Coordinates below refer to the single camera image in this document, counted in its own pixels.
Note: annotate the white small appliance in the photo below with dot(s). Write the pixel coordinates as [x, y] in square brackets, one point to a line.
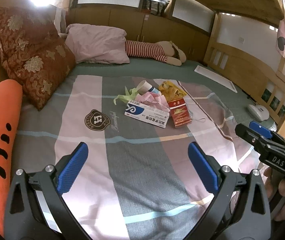
[258, 112]

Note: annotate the white flat board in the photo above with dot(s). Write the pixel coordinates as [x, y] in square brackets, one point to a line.
[216, 77]

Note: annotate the green bed sheet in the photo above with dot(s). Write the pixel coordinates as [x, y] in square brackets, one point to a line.
[91, 83]

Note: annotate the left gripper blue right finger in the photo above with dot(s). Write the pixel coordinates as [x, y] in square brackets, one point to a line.
[240, 207]

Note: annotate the right hand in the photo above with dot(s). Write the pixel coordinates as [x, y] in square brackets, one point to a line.
[269, 189]

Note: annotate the red floral brocade cushion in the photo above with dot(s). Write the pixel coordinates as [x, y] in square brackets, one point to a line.
[33, 54]

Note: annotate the green paper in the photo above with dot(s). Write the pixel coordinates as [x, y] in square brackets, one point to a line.
[129, 95]

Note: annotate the plaid pink grey blanket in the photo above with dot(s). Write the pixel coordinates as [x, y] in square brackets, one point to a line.
[138, 181]

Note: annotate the white blue toothpaste box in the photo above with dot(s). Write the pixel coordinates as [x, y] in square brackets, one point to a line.
[147, 114]

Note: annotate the striped plush doll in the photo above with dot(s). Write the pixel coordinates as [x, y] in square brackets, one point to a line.
[163, 51]

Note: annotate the red cigarette box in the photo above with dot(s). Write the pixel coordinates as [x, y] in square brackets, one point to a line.
[179, 113]

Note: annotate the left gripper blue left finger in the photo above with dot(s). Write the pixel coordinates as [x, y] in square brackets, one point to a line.
[24, 218]

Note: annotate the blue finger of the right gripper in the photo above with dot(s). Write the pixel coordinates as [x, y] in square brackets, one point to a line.
[260, 130]
[250, 136]

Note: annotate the pink hanging cloth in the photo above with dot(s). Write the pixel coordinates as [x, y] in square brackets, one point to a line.
[280, 40]

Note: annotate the pink bed pillow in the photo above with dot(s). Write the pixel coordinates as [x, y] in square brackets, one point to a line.
[97, 43]

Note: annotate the pink paper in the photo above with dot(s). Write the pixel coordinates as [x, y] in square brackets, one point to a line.
[153, 100]

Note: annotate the yellow snack bag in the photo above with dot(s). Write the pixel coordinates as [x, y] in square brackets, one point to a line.
[170, 91]

